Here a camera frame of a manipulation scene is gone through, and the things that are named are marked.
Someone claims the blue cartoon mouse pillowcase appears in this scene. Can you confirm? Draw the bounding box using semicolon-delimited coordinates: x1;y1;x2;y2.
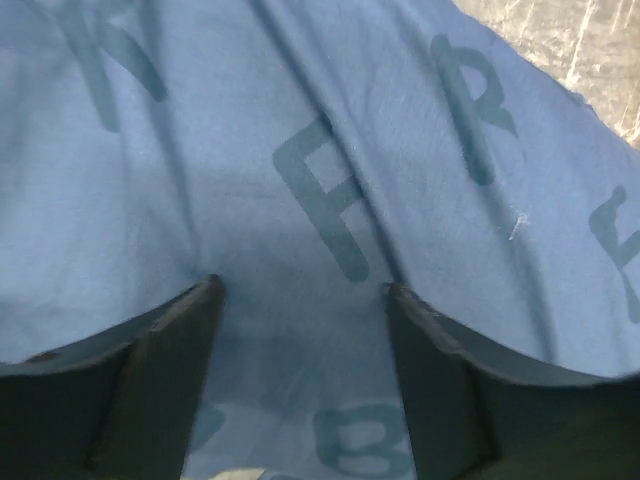
1;1;639;479

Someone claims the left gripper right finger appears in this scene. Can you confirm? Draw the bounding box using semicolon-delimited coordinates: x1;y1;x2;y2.
385;283;639;479

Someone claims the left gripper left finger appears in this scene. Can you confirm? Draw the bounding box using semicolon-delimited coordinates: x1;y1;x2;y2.
1;275;224;479

